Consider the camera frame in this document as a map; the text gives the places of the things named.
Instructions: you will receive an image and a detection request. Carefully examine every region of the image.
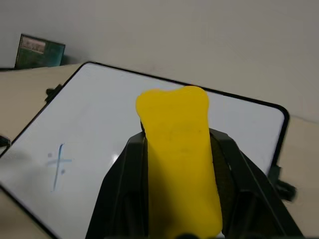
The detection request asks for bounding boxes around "yellow whiteboard eraser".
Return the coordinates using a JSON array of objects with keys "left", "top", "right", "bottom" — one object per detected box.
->
[{"left": 135, "top": 86, "right": 223, "bottom": 237}]

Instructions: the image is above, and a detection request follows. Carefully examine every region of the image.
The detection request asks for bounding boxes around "green box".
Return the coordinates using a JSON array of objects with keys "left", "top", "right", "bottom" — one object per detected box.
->
[{"left": 14, "top": 33, "right": 66, "bottom": 70}]

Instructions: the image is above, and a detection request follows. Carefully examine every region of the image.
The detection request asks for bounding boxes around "black-framed whiteboard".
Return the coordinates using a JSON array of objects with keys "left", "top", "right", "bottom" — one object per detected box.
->
[{"left": 0, "top": 61, "right": 290, "bottom": 239}]

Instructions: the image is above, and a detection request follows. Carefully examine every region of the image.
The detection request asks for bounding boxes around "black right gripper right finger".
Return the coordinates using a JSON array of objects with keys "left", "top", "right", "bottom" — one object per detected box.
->
[{"left": 208, "top": 127, "right": 305, "bottom": 239}]

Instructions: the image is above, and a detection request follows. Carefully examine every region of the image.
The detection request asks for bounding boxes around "black whiteboard clamp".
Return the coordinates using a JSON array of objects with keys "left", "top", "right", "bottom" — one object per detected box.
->
[
  {"left": 268, "top": 164, "right": 297, "bottom": 201},
  {"left": 44, "top": 84, "right": 62, "bottom": 103}
]

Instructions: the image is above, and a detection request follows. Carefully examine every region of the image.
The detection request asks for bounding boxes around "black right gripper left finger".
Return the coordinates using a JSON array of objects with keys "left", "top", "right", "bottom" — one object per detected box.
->
[{"left": 85, "top": 131, "right": 150, "bottom": 239}]

